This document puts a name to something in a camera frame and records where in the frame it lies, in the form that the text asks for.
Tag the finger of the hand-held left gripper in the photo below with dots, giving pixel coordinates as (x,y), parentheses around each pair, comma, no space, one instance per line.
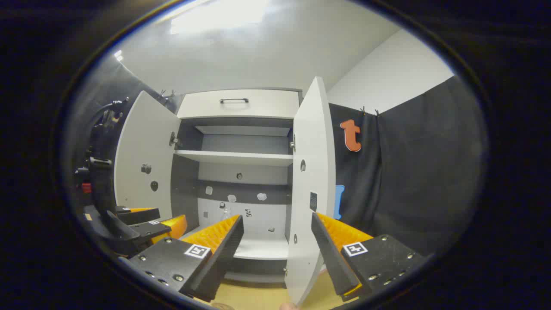
(148,230)
(137,216)

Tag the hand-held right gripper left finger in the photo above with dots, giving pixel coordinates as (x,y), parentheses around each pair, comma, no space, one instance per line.
(224,249)

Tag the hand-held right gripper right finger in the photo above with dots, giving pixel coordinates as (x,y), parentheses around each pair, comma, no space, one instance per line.
(333,258)

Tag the clear plastic bottle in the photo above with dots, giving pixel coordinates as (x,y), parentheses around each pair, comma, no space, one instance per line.
(225,214)

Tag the round brown coaster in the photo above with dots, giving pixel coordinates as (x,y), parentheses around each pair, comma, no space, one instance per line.
(222,307)

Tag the white cabinet door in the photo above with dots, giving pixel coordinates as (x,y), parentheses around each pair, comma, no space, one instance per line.
(312,146)
(142,137)

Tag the white and grey cabinet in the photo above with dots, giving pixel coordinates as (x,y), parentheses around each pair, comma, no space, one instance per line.
(185,181)

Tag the metal door hinge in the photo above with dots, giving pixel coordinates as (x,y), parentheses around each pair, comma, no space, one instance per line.
(173,140)
(292,143)

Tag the white cabinet shelf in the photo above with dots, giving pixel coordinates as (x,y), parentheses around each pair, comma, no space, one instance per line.
(236,157)

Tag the white cabinet drawer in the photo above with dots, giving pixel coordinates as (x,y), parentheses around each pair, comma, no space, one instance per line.
(267,105)

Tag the black backdrop cloth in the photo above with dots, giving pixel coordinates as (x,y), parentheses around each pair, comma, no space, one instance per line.
(413,172)

